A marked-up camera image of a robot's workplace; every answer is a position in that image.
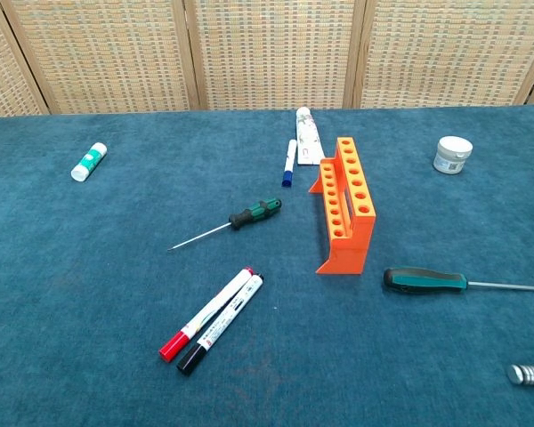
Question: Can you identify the small white jar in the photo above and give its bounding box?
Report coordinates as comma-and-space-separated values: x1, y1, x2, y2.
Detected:
433, 136, 474, 175

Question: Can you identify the teal black screwdriver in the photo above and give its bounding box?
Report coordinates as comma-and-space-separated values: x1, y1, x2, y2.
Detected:
383, 266, 534, 296

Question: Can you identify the orange tool holder rack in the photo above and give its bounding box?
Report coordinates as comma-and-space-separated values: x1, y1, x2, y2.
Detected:
308, 136, 377, 277

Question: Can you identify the green black screwdriver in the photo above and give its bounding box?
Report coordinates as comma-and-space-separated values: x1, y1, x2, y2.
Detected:
166, 197, 283, 253

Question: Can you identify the woven wooden folding screen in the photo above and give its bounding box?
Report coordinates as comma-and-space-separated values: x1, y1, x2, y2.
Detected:
0, 0, 534, 119

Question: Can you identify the silver black precision screwdriver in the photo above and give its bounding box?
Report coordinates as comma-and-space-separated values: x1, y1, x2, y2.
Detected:
506, 364, 534, 386

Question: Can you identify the red cap white marker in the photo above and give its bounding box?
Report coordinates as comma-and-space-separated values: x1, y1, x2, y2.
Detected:
158, 266, 255, 364

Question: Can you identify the green white glue stick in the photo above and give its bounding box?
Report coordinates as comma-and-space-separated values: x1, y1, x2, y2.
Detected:
70, 141, 108, 182

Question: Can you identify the black cap white marker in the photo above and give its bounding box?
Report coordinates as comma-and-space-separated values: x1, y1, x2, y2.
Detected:
175, 272, 265, 377

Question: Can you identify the white printed tube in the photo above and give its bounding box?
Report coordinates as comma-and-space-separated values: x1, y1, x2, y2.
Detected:
295, 107, 324, 167

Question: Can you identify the blue cap white marker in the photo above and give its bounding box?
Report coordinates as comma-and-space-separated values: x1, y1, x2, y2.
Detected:
280, 139, 298, 188

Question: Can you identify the blue table cloth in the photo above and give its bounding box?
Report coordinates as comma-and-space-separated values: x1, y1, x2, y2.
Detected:
0, 104, 534, 427

